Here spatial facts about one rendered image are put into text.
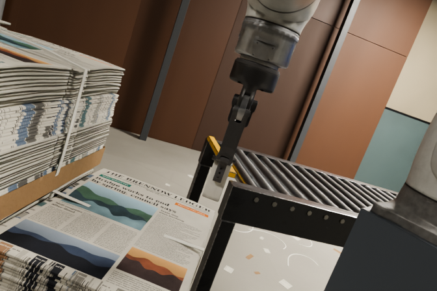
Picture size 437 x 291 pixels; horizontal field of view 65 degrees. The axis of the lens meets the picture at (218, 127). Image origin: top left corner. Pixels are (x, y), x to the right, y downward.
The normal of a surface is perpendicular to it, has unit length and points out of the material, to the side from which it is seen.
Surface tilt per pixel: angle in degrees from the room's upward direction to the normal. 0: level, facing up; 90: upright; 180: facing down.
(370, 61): 90
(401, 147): 90
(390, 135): 90
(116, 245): 1
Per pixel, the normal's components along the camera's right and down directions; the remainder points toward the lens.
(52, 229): 0.33, -0.93
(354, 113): 0.18, 0.25
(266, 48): -0.11, 0.15
